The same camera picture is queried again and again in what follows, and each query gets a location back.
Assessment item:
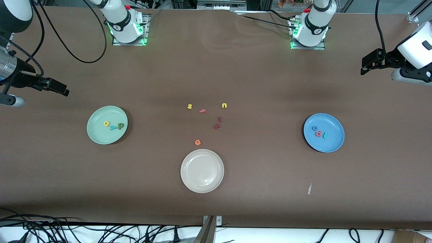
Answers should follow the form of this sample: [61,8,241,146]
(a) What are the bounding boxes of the green plate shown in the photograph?
[87,106,129,145]

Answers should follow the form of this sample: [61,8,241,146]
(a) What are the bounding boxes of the blue plate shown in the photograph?
[303,113,345,153]

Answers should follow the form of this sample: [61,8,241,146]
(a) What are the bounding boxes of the artificial flowers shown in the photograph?
[278,0,313,8]

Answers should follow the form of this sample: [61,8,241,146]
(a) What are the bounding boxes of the brown table cover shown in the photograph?
[0,5,432,231]

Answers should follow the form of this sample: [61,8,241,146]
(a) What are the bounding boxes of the grey equipment box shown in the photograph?
[197,0,247,10]

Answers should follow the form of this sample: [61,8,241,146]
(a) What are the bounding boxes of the beige plate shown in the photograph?
[180,149,224,193]

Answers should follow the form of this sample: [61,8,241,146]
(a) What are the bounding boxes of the cardboard box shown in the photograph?
[393,230,432,243]

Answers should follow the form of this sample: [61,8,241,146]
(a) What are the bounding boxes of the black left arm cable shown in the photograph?
[375,0,388,58]

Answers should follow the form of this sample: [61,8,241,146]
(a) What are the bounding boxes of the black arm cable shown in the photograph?
[35,0,108,64]
[375,0,388,58]

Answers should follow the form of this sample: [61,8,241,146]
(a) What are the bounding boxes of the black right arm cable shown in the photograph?
[35,0,108,64]

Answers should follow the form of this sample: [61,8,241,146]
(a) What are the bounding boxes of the long aluminium profile rail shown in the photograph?
[7,27,17,51]

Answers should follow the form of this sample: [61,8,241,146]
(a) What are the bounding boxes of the short aluminium profile rail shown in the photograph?
[407,0,432,23]

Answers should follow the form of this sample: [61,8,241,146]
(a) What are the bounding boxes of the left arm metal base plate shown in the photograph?
[290,16,326,51]

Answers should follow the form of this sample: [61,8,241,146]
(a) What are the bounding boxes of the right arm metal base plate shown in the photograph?
[112,13,150,46]

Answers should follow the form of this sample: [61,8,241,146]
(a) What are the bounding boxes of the black cable on table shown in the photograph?
[236,9,297,29]

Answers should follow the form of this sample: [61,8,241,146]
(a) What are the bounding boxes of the tangled black cable bundle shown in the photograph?
[0,209,203,243]

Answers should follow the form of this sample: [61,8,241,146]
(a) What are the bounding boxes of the metal table edge bracket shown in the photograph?
[193,215,223,243]

